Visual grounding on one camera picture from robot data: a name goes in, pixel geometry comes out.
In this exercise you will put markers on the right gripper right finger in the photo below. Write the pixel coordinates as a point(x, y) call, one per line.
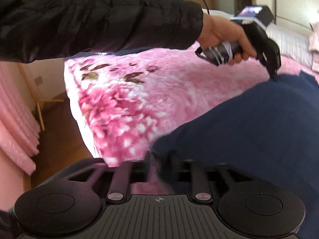
point(201, 183)

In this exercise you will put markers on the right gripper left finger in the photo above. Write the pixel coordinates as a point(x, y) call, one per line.
point(112, 183)

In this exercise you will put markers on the navy blue shirt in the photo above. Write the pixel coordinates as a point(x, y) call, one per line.
point(269, 131)

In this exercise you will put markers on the black jacket left forearm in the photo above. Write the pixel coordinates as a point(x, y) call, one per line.
point(34, 30)

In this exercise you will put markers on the person's left hand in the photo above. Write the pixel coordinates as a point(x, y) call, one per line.
point(216, 29)

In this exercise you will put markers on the cream wardrobe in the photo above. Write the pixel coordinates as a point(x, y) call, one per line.
point(296, 15)

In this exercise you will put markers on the white quilted duvet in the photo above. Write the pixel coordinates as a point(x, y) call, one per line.
point(291, 44)

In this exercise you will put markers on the pink stacked pillows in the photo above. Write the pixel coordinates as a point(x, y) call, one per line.
point(314, 46)

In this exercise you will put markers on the pink floral blanket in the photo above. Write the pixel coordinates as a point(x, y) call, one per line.
point(123, 104)

